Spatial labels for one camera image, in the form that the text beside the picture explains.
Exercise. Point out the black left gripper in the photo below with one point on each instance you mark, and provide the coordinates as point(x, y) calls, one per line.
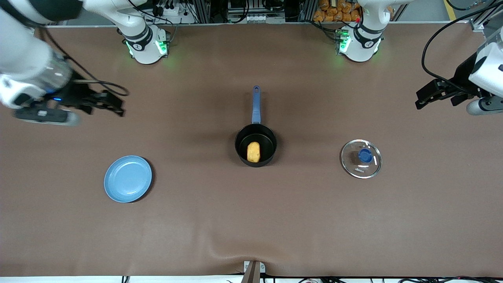
point(463, 77)

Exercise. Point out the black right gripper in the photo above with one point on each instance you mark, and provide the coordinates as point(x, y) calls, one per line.
point(77, 94)

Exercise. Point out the glass lid with blue knob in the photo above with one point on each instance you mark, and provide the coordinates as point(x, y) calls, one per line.
point(365, 156)

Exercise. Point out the yellow potato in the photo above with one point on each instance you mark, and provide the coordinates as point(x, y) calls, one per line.
point(253, 152)

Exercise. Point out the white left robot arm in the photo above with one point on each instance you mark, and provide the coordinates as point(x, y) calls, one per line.
point(359, 43)

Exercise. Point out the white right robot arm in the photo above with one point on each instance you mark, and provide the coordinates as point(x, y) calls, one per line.
point(137, 43)

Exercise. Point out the light blue plate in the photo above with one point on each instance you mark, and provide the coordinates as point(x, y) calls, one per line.
point(127, 179)

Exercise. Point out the bag of orange bread rolls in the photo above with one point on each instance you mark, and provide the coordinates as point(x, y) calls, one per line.
point(334, 11)

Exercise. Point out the white power strip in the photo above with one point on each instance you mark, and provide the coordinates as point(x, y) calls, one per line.
point(255, 18)

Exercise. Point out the brown metal bar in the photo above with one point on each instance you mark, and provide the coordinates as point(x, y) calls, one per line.
point(251, 275)

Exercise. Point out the aluminium frame profile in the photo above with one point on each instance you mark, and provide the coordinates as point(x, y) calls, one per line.
point(485, 17)

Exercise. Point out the grey metal bracket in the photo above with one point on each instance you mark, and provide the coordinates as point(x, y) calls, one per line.
point(262, 268)

